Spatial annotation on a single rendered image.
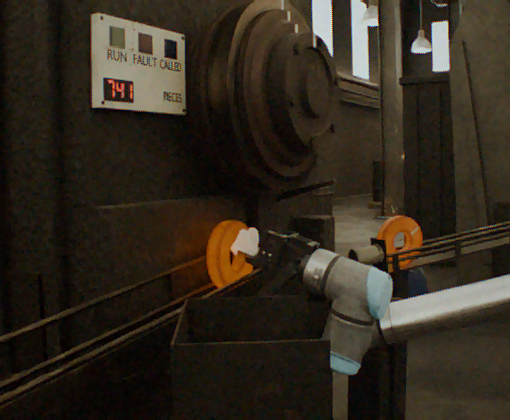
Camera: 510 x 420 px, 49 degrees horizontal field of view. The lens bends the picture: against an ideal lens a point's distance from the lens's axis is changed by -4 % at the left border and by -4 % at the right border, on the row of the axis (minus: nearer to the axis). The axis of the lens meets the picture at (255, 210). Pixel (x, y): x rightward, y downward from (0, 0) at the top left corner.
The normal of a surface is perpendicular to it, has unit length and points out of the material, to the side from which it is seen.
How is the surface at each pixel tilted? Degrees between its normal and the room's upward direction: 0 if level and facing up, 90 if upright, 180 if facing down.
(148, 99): 90
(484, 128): 90
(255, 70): 81
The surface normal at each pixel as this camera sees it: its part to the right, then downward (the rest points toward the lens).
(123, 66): 0.84, 0.02
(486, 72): -0.72, 0.07
